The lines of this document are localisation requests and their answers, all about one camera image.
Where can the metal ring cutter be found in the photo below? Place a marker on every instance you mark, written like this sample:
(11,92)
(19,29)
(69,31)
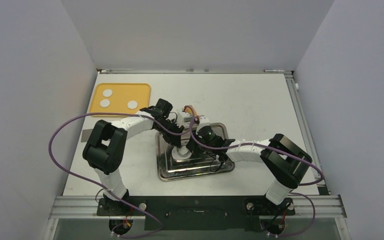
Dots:
(183,151)

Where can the aluminium frame rail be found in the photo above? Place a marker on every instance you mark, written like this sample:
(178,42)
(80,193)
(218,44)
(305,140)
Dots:
(301,118)

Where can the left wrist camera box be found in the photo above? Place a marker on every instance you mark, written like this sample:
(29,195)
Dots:
(181,117)

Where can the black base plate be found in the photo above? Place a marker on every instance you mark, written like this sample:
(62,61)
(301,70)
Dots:
(201,212)

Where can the white dough disc upper left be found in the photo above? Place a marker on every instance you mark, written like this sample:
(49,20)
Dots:
(107,93)

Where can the yellow plastic tray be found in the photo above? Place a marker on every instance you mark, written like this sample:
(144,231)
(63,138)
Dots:
(122,94)

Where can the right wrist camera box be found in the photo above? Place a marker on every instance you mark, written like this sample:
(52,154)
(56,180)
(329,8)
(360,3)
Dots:
(203,121)

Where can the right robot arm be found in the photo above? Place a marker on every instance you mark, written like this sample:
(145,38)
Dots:
(286,161)

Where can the white dough disc lower left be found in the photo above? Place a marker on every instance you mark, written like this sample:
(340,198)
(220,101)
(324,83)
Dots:
(105,103)

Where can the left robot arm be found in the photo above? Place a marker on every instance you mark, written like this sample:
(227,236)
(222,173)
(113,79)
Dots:
(104,149)

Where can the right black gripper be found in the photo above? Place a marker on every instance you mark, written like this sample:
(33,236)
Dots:
(193,146)

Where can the white dough disc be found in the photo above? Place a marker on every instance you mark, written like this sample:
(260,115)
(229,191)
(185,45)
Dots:
(107,93)
(132,105)
(105,103)

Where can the scraper with red handle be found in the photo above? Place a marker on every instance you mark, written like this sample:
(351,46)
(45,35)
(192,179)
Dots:
(85,134)

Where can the white dough piece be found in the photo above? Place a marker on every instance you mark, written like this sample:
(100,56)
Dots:
(178,157)

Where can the wooden rolling pin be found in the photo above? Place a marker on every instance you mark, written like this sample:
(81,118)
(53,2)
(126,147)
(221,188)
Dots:
(189,109)

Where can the white dough disc right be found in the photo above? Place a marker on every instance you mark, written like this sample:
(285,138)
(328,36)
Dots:
(132,105)

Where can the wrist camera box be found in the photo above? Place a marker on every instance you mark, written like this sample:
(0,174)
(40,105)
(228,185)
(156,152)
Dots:
(203,121)
(181,117)

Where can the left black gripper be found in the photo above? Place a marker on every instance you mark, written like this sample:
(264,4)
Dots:
(175,139)

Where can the stainless steel tray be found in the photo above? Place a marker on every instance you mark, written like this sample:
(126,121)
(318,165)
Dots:
(170,169)

